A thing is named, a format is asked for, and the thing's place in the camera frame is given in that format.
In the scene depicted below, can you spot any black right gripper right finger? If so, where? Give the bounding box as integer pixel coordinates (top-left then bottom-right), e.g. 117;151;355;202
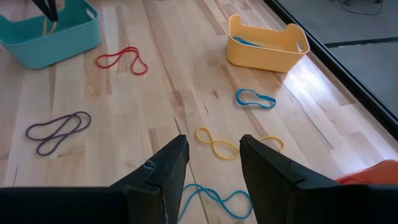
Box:
239;134;398;224

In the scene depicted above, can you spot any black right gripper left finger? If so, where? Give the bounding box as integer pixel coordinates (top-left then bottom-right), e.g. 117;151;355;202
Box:
0;135;190;224

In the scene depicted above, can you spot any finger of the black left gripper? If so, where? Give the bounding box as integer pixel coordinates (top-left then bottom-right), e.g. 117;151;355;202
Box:
30;0;53;20
45;0;59;22

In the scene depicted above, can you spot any yellow rubber band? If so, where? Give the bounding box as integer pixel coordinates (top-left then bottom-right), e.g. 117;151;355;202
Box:
195;126;285;161
42;15;58;37

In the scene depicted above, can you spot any thin blue rubber band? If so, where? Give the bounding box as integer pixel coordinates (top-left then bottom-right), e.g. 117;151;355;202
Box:
176;183;253;222

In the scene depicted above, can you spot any dark purple rubber band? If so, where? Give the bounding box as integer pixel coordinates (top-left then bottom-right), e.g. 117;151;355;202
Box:
25;111;92;157

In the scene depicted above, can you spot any small blue rubber band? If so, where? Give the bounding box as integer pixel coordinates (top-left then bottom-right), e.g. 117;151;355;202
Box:
232;36;264;49

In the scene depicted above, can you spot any light teal plastic basket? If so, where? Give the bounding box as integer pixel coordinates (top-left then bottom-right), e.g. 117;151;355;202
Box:
0;0;102;70

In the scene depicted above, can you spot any orange plastic basket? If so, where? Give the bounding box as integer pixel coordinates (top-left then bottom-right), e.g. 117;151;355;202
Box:
335;159;398;186

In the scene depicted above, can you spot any yellow plastic basket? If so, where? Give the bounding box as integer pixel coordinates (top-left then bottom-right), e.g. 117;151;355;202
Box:
226;14;311;73

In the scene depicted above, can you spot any black table frame rail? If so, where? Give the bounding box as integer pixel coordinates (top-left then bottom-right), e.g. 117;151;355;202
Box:
263;0;398;141

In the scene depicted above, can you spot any black cable cover strip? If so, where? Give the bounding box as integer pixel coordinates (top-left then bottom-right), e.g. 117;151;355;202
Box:
325;37;398;49

